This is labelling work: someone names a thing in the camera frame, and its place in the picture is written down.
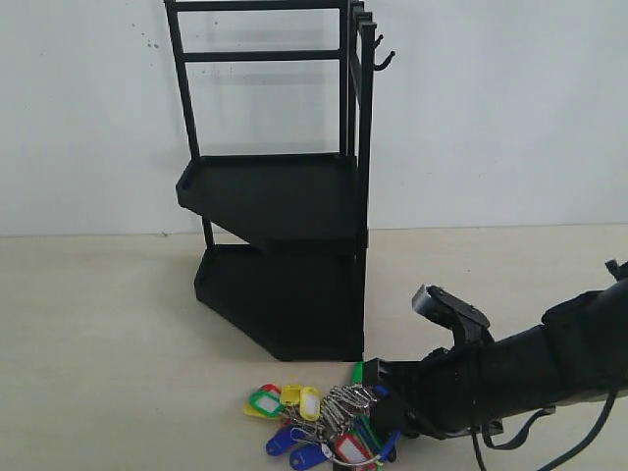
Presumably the red key tag left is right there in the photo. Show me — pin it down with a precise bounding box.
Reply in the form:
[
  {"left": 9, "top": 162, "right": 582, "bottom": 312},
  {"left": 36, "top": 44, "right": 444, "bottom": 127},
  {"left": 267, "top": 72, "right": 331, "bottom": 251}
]
[{"left": 259, "top": 384, "right": 281, "bottom": 397}]

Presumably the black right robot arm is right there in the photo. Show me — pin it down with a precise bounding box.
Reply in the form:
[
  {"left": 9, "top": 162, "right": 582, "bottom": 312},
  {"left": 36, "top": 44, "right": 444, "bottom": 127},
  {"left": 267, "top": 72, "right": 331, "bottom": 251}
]
[{"left": 363, "top": 260, "right": 627, "bottom": 440}]

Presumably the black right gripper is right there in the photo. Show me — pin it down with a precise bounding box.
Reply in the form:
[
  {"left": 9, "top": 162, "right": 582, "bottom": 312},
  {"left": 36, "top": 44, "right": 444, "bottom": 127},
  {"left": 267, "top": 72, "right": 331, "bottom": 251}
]
[{"left": 362, "top": 346, "right": 484, "bottom": 440}]

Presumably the green key tag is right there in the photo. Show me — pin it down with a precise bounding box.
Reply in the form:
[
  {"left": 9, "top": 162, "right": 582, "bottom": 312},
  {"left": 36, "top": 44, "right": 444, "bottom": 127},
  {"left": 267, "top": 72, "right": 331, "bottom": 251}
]
[
  {"left": 350, "top": 361, "right": 364, "bottom": 385},
  {"left": 249, "top": 390, "right": 285, "bottom": 418}
]

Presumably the red key tag centre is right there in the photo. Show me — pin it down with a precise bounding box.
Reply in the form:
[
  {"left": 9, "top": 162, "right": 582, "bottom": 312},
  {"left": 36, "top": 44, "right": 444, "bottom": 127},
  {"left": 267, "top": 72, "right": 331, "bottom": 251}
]
[{"left": 335, "top": 434, "right": 363, "bottom": 463}]

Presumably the green key tag left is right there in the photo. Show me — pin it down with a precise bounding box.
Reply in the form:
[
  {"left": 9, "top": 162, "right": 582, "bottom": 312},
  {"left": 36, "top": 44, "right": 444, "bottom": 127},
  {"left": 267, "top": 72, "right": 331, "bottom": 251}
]
[{"left": 249, "top": 390, "right": 285, "bottom": 418}]

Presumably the bunch of silver key rings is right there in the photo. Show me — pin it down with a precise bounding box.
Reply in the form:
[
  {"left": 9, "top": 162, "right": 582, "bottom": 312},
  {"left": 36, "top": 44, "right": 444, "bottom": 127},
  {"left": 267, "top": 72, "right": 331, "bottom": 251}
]
[{"left": 288, "top": 384, "right": 387, "bottom": 470}]

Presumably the red key tag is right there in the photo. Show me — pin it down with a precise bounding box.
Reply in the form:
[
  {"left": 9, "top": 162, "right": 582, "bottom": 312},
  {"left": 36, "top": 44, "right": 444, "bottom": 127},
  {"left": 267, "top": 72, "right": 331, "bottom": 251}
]
[
  {"left": 335, "top": 434, "right": 363, "bottom": 463},
  {"left": 259, "top": 384, "right": 281, "bottom": 397}
]

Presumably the blue key tag bottom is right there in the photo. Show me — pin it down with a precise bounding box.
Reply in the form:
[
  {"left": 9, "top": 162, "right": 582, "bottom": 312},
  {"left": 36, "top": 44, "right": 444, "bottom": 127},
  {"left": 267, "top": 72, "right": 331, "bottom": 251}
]
[{"left": 288, "top": 444, "right": 327, "bottom": 471}]

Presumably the green key tag top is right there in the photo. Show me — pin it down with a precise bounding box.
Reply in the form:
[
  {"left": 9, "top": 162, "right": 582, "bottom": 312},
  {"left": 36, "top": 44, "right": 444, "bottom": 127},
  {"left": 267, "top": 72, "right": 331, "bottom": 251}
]
[{"left": 350, "top": 361, "right": 364, "bottom": 385}]

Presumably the black two-tier metal rack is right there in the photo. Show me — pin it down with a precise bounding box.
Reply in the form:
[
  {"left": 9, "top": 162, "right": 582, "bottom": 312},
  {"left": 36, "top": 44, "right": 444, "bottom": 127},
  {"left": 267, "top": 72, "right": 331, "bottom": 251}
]
[{"left": 165, "top": 1, "right": 386, "bottom": 362}]

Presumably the blue key tag lower left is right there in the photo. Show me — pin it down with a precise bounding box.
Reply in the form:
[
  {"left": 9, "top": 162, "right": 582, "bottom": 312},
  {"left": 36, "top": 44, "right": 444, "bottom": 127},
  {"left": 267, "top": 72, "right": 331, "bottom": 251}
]
[{"left": 265, "top": 426, "right": 297, "bottom": 456}]

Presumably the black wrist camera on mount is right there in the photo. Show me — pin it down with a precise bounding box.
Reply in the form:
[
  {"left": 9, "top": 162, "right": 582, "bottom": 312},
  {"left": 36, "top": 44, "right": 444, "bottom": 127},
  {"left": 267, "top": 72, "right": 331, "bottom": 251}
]
[{"left": 411, "top": 285, "right": 495, "bottom": 348}]

